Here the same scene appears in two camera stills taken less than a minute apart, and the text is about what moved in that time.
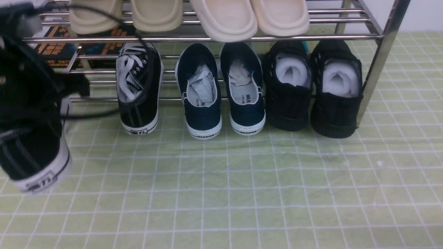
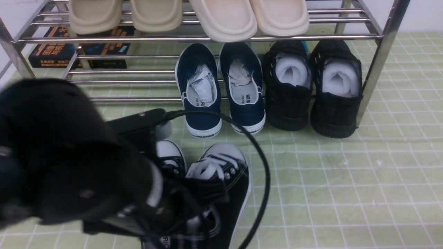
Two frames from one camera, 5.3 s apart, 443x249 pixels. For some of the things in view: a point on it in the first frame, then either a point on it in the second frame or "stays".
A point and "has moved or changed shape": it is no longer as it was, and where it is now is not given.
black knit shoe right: [336, 89] stays
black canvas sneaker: [139, 70] → [216, 228]
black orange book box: [80, 48] stays
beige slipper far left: [83, 21] stays
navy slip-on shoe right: [241, 74] stays
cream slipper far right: [281, 18] stays
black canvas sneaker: [35, 152] has moved or changed shape
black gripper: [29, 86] → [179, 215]
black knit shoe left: [288, 85] stays
